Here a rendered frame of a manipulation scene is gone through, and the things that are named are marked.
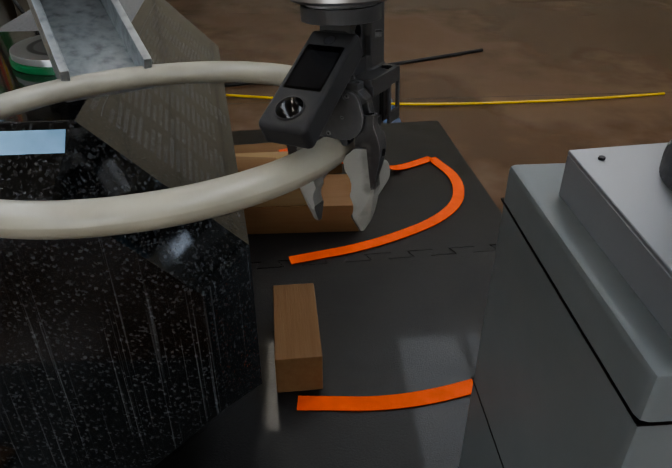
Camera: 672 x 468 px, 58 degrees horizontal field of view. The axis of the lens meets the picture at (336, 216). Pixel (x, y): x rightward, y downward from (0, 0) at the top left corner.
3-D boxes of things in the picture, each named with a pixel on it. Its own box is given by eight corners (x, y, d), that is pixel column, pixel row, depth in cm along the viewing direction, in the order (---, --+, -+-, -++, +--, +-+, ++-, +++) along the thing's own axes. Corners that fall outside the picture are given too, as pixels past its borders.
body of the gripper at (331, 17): (402, 123, 60) (404, -4, 55) (362, 153, 54) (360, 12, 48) (335, 113, 64) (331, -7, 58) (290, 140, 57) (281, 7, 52)
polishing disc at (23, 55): (103, 67, 110) (101, 61, 109) (-12, 66, 110) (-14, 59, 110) (140, 35, 128) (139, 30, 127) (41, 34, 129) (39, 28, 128)
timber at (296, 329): (323, 389, 158) (322, 356, 151) (277, 393, 157) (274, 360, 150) (314, 313, 183) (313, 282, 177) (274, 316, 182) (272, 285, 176)
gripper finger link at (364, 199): (407, 211, 62) (393, 125, 59) (382, 236, 58) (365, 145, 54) (380, 210, 64) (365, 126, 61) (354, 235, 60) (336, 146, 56)
